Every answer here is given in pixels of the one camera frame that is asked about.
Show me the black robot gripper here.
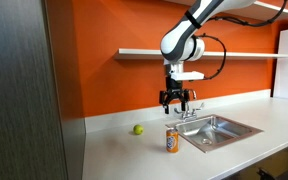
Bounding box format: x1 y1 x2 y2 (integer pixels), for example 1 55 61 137
159 76 189 114

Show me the orange soda can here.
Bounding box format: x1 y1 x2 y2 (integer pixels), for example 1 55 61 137
166 128 178 153

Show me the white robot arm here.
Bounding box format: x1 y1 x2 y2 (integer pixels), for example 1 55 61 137
159 0 255 114

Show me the chrome faucet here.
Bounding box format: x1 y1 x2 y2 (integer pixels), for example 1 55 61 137
174 89 204 121

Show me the stainless steel sink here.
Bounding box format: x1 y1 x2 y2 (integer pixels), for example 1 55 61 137
167 114 262 153

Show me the green apple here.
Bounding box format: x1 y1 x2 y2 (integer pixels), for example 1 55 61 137
133 124 144 135

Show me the dark wood cabinet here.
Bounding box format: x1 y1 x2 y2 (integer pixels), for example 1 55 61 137
0 0 85 180

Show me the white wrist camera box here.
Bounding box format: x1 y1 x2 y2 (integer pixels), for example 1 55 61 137
171 71 204 81

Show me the lower white wall shelf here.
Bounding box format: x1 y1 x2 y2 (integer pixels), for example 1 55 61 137
114 48 288 60

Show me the white wall shelf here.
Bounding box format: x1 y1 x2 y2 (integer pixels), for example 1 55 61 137
114 48 288 60
163 0 288 23

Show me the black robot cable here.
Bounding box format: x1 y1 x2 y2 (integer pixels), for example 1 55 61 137
193 0 288 81

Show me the upper white wall shelf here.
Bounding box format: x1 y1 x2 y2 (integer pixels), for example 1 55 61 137
163 0 288 23

